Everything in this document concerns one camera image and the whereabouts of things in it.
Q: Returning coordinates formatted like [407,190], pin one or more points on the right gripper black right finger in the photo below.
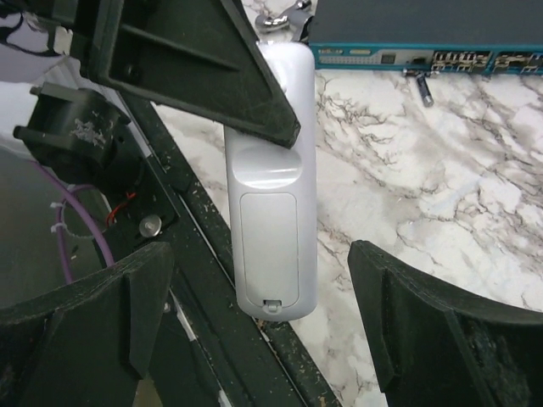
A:
[435,344]

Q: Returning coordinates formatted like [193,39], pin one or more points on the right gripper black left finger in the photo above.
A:
[88,343]

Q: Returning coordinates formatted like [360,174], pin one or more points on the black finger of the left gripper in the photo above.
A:
[201,57]

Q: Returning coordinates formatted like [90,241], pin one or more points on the white remote control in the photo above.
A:
[256,166]

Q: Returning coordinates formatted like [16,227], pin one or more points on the AAA battery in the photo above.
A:
[423,89]

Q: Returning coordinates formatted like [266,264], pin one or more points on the white battery cover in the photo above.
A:
[270,250]

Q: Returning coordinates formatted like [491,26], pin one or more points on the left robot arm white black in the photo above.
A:
[76,132]

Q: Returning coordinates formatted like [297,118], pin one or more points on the chrome metal fitting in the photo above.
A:
[297,18]

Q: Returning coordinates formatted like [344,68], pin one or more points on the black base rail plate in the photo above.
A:
[210,353]

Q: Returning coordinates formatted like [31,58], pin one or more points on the dark network switch blue front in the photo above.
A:
[476,37]

